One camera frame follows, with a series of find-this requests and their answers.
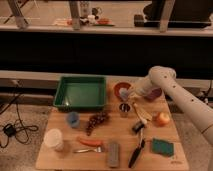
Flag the light blue towel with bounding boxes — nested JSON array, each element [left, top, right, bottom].
[[119, 88, 130, 101]]

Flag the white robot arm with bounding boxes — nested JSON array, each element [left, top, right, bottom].
[[130, 66, 213, 146]]

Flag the orange bowl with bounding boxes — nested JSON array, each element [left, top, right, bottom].
[[114, 82, 131, 101]]

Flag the purple bowl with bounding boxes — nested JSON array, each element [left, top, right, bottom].
[[145, 88, 162, 102]]

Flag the small metal cup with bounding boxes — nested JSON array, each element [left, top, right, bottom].
[[119, 103, 131, 118]]

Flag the yellow corn cob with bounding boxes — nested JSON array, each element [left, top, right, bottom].
[[133, 103, 152, 124]]

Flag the wooden cutting board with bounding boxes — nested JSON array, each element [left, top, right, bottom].
[[36, 83, 189, 171]]

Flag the bunch of dark grapes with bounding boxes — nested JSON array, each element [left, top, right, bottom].
[[86, 112, 109, 136]]

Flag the grey rectangular block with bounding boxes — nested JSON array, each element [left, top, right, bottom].
[[107, 141, 119, 168]]

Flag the green plastic tray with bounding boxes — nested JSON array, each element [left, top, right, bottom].
[[53, 76, 107, 111]]

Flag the green scrubbing sponge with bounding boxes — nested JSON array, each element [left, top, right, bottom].
[[151, 138, 174, 157]]

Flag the blue plastic cup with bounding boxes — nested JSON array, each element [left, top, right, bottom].
[[66, 111, 80, 128]]

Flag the silver metal fork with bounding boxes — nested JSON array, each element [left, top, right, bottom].
[[73, 146, 103, 153]]

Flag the orange carrot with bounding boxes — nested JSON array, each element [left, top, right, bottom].
[[77, 138, 103, 147]]

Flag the white paper cup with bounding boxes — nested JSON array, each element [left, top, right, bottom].
[[44, 129, 64, 151]]

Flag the black power adapter with cables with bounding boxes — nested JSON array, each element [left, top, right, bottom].
[[0, 83, 40, 149]]

